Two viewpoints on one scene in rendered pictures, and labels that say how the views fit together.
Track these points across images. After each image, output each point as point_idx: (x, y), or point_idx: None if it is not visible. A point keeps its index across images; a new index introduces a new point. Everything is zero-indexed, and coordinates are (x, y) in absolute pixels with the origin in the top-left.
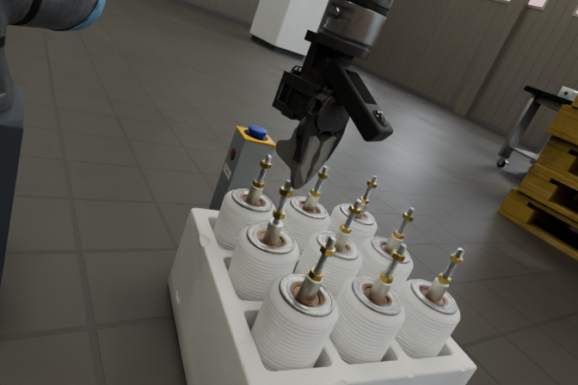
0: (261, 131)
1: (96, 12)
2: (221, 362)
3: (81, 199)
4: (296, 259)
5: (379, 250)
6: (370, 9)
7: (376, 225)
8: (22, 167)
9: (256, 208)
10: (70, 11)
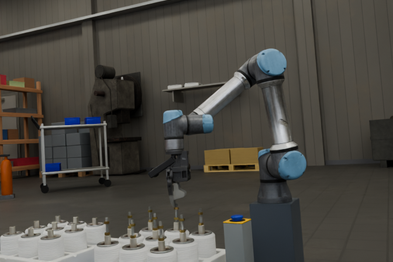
0: (233, 215)
1: (279, 169)
2: None
3: None
4: (164, 234)
5: (138, 242)
6: (173, 137)
7: (148, 252)
8: None
9: (195, 231)
10: (273, 169)
